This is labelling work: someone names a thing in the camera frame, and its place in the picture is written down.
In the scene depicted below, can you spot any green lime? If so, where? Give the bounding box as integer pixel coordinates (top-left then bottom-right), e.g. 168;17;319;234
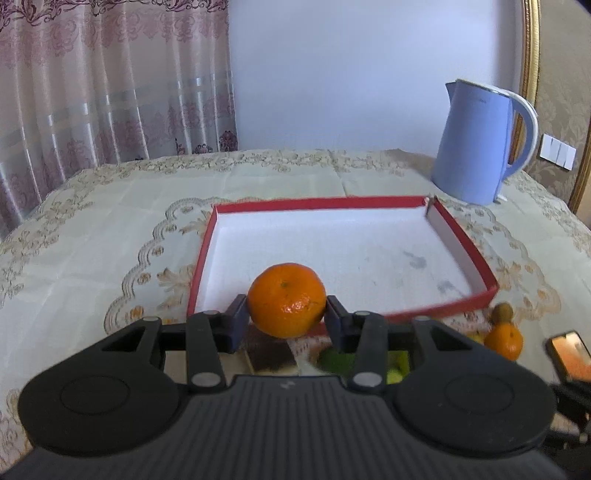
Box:
317;347;356;377
387;351;411;385

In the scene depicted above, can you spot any dark sugarcane piece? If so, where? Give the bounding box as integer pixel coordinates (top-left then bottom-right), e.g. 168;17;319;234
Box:
242;326;298;376

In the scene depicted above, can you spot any orange tangerine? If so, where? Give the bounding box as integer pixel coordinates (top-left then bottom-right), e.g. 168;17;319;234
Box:
484;323;524;361
246;263;327;339

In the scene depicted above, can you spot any brown longan fruit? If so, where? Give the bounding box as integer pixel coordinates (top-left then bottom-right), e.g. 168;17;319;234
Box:
490;302;514;325

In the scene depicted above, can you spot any red shallow box tray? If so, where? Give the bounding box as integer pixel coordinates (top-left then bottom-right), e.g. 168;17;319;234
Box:
187;196;499;322

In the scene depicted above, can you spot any cream embroidered tablecloth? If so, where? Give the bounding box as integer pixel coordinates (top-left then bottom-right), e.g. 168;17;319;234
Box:
1;150;590;469

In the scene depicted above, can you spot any blue electric kettle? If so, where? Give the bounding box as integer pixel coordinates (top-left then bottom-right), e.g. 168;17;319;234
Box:
432;79;539;206

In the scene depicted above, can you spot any pink patterned curtain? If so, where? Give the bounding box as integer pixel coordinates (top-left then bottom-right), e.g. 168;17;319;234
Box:
1;1;238;234

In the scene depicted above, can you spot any white wall switch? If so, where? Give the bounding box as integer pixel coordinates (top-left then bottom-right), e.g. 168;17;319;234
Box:
539;134;576;171

